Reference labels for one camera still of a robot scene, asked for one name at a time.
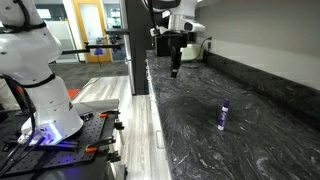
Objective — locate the orange black clamp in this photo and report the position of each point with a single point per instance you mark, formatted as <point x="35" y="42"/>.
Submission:
<point x="105" y="114"/>
<point x="91" y="148"/>

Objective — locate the yellow framed door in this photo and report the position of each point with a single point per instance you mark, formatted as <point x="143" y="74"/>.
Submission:
<point x="90" y="19"/>

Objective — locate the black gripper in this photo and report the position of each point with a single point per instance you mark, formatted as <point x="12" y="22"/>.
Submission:
<point x="177" y="40"/>

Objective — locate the black camera tripod rig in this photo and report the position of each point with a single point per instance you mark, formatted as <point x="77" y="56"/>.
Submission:
<point x="98" y="48"/>

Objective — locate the black refrigerator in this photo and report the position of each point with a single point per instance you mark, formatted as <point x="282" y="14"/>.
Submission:
<point x="136" y="19"/>

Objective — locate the black microwave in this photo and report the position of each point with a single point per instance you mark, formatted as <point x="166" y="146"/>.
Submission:
<point x="161" y="44"/>

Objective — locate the purple white marker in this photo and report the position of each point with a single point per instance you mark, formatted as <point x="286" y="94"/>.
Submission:
<point x="224" y="113"/>

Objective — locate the black perforated mounting board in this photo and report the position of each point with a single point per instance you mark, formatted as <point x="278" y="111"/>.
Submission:
<point x="68" y="152"/>

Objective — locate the white toaster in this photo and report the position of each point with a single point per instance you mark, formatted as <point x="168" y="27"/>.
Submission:
<point x="192" y="52"/>

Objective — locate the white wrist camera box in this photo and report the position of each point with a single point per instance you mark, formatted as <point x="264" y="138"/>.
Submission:
<point x="182" y="23"/>

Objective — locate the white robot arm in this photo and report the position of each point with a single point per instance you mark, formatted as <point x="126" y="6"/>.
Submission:
<point x="26" y="50"/>

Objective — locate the orange black clamp rear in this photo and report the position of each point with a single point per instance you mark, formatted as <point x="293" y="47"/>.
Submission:
<point x="105" y="114"/>

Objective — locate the orange black clamp front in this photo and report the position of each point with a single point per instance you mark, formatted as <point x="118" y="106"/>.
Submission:
<point x="91" y="148"/>

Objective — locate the silver drawer handle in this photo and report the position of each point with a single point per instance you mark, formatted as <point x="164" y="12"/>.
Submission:
<point x="159" y="140"/>

